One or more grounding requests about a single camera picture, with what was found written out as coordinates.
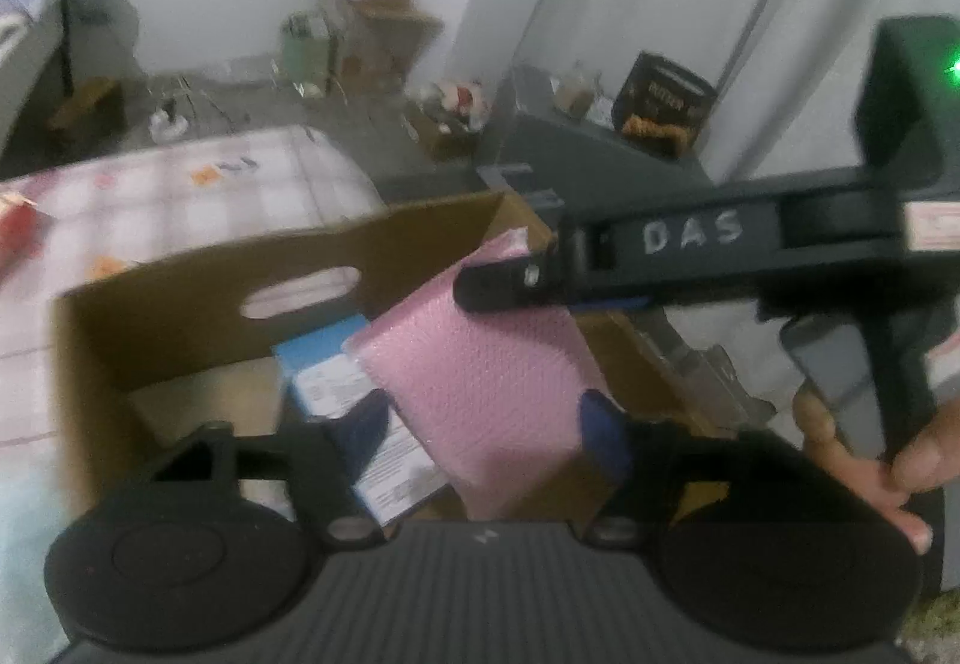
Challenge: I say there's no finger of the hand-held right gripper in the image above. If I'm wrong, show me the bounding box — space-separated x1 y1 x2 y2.
454 250 575 314
570 295 650 314

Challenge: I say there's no green paper bag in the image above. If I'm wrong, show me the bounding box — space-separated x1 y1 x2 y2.
281 11 335 95

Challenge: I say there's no grey cabinet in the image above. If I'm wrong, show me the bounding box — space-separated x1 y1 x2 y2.
480 64 713 185

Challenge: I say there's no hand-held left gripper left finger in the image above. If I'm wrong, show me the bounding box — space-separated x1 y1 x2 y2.
139 394 391 549

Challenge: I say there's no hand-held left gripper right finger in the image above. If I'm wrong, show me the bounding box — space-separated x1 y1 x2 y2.
574 388 848 549

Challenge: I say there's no low box of toys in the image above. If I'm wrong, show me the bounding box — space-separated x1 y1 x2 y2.
409 79 492 159

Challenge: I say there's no glass jar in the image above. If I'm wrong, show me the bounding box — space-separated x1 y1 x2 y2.
555 62 601 110

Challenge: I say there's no black snack tin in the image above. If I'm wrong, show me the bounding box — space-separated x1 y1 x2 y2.
611 50 717 159

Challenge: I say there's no person's right hand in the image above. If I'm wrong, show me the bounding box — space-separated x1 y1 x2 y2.
793 385 960 554

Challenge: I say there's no small wooden stool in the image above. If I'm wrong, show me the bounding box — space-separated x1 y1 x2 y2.
49 77 125 133

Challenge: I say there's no large cardboard box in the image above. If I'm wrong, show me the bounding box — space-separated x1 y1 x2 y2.
52 188 751 537

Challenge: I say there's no pink bubble mailer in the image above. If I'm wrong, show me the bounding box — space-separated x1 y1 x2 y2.
352 229 608 522

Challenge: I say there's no pink wet wipes packet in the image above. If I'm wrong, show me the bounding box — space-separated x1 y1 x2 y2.
0 188 46 275

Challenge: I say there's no blue white paper box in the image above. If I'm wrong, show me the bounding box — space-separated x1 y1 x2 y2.
271 315 451 526

